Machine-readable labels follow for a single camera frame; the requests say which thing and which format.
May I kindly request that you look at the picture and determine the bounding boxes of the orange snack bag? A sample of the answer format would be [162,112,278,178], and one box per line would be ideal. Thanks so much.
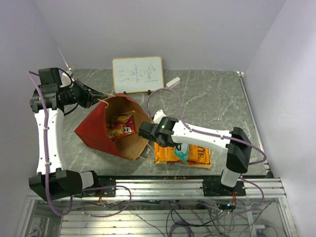
[154,142,212,165]

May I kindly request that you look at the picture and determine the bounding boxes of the teal white snack bag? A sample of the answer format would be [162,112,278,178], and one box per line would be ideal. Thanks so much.
[174,143,190,164]

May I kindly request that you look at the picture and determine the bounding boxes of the red brown paper bag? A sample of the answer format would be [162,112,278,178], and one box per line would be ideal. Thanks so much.
[75,94,152,160]

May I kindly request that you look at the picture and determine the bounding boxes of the gold kettle chips bag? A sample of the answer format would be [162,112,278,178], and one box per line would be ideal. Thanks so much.
[154,142,213,170]

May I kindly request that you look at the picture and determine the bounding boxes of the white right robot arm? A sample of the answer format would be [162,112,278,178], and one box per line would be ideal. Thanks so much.
[138,110,252,196]

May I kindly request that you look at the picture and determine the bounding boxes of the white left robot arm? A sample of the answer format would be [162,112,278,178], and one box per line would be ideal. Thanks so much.
[29,68,108,201]

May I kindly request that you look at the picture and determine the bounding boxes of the colourful candy packets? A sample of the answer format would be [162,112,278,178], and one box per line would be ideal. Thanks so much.
[107,111,135,141]

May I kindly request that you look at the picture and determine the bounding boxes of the white eraser marker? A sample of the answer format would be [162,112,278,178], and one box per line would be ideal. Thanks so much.
[166,77,181,89]

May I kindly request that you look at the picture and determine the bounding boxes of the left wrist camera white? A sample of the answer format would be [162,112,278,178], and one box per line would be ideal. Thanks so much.
[60,71,73,88]

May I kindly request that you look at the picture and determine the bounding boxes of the small whiteboard yellow frame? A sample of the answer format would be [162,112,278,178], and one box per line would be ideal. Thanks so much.
[112,56,164,94]

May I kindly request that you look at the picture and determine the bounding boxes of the aluminium front rail frame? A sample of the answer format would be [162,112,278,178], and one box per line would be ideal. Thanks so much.
[16,176,298,237]

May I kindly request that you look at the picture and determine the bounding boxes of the aluminium side rail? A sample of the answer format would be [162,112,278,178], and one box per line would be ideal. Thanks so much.
[236,71,271,171]

